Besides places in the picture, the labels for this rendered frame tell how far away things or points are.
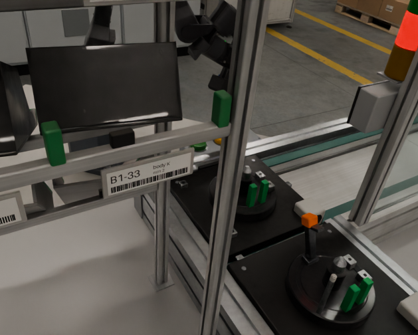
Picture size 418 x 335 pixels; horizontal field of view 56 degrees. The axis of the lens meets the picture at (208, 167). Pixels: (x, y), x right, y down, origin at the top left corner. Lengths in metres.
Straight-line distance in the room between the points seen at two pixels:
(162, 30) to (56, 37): 3.24
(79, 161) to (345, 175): 0.82
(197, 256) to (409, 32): 0.49
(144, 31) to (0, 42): 1.22
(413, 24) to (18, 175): 0.57
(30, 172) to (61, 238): 0.58
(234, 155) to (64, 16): 3.34
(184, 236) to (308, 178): 0.40
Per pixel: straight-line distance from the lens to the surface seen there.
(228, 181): 0.41
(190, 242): 0.73
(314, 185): 0.99
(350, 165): 1.10
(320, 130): 1.13
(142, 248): 0.85
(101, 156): 0.33
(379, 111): 0.71
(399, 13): 6.04
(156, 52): 0.38
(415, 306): 0.72
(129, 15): 3.83
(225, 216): 0.45
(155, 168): 0.35
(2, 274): 0.87
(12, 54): 3.72
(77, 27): 3.72
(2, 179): 0.32
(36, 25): 3.67
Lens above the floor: 1.50
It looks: 36 degrees down
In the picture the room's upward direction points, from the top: 6 degrees clockwise
